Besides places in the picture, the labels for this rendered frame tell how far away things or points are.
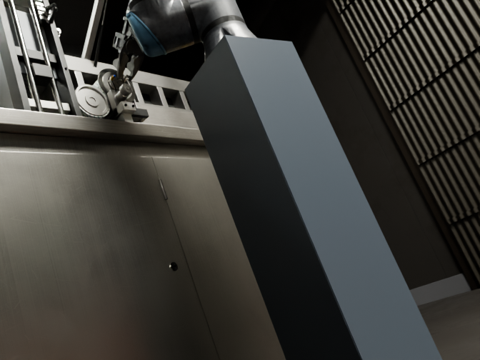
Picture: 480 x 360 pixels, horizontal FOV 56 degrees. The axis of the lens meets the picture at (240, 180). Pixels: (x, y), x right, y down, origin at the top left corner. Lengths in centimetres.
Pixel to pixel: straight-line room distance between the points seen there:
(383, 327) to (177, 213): 56
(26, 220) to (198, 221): 44
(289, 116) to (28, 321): 62
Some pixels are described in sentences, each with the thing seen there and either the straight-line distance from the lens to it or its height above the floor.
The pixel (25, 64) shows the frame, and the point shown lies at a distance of 138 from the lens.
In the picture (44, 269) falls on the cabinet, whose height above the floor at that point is 56.
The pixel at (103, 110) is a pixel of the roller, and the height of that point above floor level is 114.
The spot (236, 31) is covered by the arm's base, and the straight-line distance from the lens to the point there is 109.
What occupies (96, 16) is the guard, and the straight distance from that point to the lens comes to 222.
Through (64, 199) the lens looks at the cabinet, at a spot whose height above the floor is 70.
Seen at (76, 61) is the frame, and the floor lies 163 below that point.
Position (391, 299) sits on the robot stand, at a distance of 93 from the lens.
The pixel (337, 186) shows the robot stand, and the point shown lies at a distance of 94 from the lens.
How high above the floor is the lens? 35
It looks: 16 degrees up
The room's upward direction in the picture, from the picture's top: 21 degrees counter-clockwise
